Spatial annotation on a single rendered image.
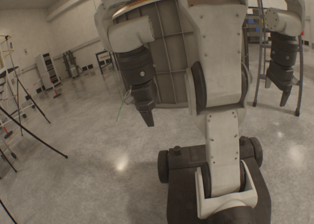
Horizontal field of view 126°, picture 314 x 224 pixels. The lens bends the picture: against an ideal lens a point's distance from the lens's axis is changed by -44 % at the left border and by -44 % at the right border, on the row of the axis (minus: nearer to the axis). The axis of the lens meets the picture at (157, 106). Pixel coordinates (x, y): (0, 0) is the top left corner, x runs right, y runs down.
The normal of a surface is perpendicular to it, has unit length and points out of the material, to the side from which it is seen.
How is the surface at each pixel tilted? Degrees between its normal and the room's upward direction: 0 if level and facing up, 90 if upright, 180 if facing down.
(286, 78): 102
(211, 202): 0
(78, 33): 90
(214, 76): 86
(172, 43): 90
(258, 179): 0
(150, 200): 0
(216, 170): 47
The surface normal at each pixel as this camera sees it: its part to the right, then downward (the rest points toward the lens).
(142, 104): -0.22, -0.76
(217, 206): -0.21, -0.14
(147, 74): 0.62, 0.37
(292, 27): -0.06, 0.64
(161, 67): -0.35, 0.49
